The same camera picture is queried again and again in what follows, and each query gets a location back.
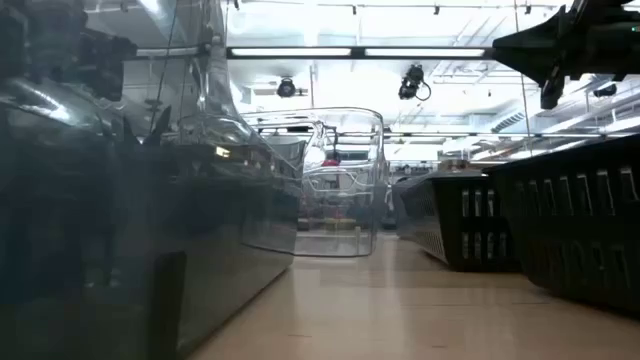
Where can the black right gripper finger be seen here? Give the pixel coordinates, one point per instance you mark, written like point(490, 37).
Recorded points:
point(551, 92)
point(530, 50)

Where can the clear plastic basket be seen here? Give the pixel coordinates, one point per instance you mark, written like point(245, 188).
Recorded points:
point(345, 240)

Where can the smoky grey plastic basket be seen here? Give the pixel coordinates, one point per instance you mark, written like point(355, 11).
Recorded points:
point(150, 225)

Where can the black ceiling lamp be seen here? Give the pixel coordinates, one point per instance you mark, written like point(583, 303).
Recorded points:
point(605, 91)

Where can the black slotted plastic basket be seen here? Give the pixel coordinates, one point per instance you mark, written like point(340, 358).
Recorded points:
point(575, 250)
point(450, 225)

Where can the red background robot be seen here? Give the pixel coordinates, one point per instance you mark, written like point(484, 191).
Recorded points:
point(330, 162)

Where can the long horizontal ceiling rail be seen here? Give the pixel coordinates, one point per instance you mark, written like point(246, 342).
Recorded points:
point(500, 135)

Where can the black overhead camera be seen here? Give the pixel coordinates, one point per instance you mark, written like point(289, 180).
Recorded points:
point(412, 82)

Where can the black frame LED light bar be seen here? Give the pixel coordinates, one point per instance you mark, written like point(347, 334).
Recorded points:
point(350, 52)

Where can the round black ceiling camera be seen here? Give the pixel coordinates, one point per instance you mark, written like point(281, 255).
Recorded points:
point(286, 88)

